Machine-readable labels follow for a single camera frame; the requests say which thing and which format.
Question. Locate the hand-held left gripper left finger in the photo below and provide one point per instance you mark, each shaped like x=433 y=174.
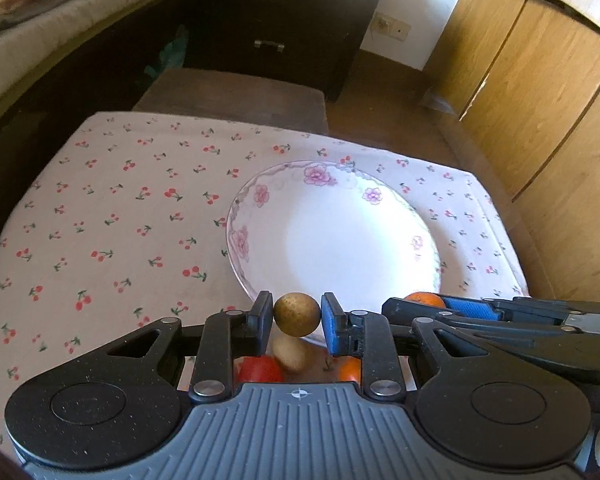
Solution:
x=263 y=312

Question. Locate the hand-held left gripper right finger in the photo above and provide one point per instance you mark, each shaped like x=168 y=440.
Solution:
x=333 y=327

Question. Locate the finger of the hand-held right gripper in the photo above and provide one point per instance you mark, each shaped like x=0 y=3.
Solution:
x=430 y=312
x=467 y=307

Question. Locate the orange mandarin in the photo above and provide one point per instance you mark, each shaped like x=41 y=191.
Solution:
x=424 y=299
x=350 y=370

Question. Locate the brown longan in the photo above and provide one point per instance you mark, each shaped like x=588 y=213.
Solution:
x=289 y=355
x=296 y=314

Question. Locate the red tomato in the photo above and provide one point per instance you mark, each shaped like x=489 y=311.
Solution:
x=260 y=371

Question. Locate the white floral plate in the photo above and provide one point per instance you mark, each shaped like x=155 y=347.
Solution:
x=350 y=240

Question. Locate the cherry print tablecloth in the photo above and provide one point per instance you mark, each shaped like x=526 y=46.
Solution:
x=105 y=220

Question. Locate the light wooden wardrobe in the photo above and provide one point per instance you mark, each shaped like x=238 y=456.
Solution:
x=540 y=110

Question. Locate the brown stool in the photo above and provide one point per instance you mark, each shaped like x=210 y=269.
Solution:
x=240 y=100

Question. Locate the teal bag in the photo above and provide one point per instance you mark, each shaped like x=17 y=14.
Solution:
x=167 y=57

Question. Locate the bed with patterned blanket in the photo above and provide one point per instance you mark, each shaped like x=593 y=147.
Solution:
x=80 y=90

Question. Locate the dark wooden nightstand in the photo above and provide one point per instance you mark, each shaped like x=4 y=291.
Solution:
x=300 y=20

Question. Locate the beige mattress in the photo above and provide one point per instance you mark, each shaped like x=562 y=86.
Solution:
x=45 y=25

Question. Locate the beige wall socket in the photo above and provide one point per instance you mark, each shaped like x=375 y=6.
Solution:
x=392 y=26

